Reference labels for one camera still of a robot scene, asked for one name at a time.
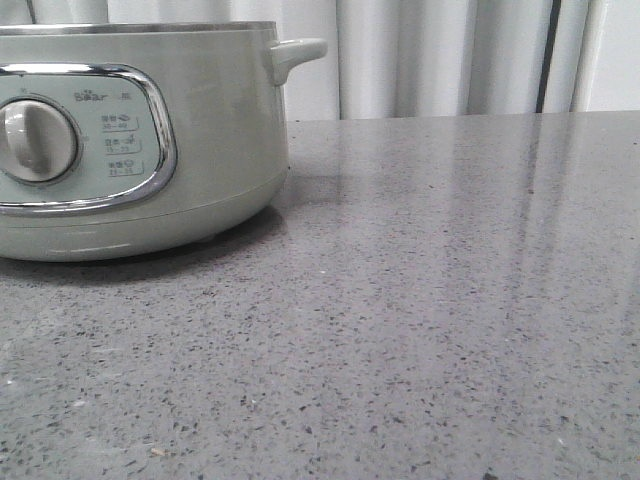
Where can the white curtain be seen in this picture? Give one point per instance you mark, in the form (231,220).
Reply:
(419,58)

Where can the pale green electric pot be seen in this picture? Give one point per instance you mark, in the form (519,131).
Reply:
(125,139)

